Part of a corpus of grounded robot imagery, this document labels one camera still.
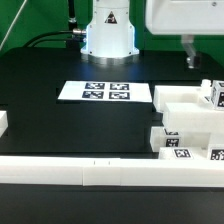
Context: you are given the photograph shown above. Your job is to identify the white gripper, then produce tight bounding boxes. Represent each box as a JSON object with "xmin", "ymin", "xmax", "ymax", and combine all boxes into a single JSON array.
[{"xmin": 145, "ymin": 0, "xmax": 224, "ymax": 69}]

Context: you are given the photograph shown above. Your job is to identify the white tagged cube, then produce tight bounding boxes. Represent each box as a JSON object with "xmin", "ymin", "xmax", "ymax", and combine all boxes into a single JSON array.
[{"xmin": 210, "ymin": 80, "xmax": 224, "ymax": 110}]

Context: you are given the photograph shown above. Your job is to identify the white chair back frame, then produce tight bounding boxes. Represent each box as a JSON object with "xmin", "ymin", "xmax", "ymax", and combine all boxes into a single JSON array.
[{"xmin": 153, "ymin": 85, "xmax": 224, "ymax": 133}]

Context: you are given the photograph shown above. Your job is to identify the white chair seat part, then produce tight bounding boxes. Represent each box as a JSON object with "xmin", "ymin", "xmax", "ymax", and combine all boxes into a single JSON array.
[{"xmin": 198, "ymin": 79, "xmax": 224, "ymax": 160}]

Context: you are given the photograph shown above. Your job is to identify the white marker base sheet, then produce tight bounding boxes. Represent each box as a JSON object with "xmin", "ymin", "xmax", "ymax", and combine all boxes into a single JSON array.
[{"xmin": 58, "ymin": 81, "xmax": 152, "ymax": 103}]

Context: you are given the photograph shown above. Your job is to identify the black vertical pole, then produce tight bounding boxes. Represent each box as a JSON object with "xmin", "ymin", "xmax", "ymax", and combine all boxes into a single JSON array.
[{"xmin": 67, "ymin": 0, "xmax": 76, "ymax": 24}]

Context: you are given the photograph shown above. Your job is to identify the white front fence bar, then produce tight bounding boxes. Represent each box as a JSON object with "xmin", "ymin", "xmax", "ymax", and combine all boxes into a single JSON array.
[{"xmin": 0, "ymin": 156, "xmax": 224, "ymax": 187}]

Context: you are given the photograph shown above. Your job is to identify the white fence bar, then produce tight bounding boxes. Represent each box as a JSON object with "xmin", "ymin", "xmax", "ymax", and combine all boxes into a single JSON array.
[
  {"xmin": 0, "ymin": 156, "xmax": 224, "ymax": 187},
  {"xmin": 0, "ymin": 111, "xmax": 8, "ymax": 137}
]

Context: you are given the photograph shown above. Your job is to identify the white left fence bar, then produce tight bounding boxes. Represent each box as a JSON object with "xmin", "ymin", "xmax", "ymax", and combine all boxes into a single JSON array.
[{"xmin": 0, "ymin": 111, "xmax": 8, "ymax": 137}]

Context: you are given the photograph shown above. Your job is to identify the black cables at base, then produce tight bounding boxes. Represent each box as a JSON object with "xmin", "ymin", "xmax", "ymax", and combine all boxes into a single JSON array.
[{"xmin": 22, "ymin": 28, "xmax": 88, "ymax": 48}]

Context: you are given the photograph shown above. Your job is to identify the thin white cord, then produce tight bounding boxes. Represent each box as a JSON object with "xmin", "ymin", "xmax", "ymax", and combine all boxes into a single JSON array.
[{"xmin": 0, "ymin": 0, "xmax": 29, "ymax": 52}]

